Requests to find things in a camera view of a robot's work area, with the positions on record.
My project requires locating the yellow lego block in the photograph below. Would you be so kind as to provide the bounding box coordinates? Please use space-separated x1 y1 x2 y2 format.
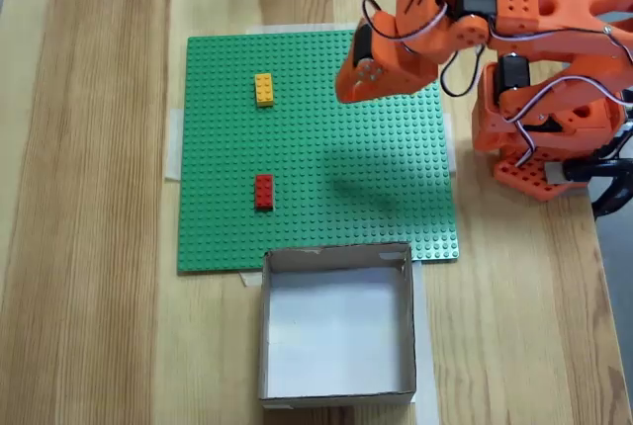
253 72 277 109

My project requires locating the red lego block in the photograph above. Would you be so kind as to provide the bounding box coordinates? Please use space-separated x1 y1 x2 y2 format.
253 173 276 213

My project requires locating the green lego baseplate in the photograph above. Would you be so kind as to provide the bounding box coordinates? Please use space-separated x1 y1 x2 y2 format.
176 25 461 276

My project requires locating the open cardboard box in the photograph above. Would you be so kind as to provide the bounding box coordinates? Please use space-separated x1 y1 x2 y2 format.
257 241 418 409

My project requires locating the black table clamp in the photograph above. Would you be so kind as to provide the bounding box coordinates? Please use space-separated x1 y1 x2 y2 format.
545 156 633 221

